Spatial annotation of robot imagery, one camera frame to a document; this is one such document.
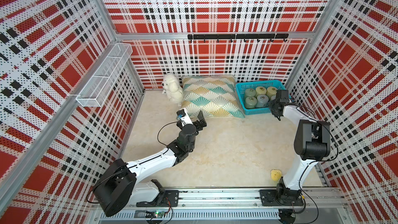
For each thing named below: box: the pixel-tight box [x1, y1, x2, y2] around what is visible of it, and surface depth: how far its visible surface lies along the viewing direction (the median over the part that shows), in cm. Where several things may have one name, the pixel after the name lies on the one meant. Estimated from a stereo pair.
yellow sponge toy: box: [270, 169, 283, 182], surface depth 82 cm
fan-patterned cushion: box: [181, 75, 246, 120], surface depth 98 cm
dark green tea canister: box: [244, 88, 257, 99], surface depth 110 cm
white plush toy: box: [161, 72, 184, 107], surface depth 103 cm
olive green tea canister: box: [244, 96, 258, 109], surface depth 106 cm
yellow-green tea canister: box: [254, 86, 267, 97], surface depth 111 cm
